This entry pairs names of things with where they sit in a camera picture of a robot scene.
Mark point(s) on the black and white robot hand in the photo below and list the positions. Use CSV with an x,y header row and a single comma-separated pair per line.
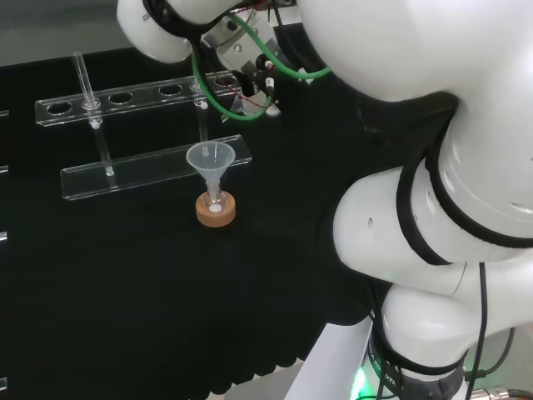
x,y
250,50

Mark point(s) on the clear glass weighing funnel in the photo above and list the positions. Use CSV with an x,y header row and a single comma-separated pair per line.
x,y
233,109

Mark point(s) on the clear plastic funnel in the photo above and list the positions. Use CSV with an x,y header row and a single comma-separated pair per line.
x,y
210,171

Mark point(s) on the small glass round-bottom flask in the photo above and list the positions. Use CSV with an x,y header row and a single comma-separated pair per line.
x,y
216,199

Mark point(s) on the clear acrylic funnel stand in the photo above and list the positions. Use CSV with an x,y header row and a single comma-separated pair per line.
x,y
125,175

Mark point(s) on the white salt powder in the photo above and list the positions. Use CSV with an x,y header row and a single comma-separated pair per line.
x,y
215,208

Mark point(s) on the black bench cloth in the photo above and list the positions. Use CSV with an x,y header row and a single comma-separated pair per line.
x,y
125,291

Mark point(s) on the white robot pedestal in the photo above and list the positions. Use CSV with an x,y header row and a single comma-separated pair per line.
x,y
329,366

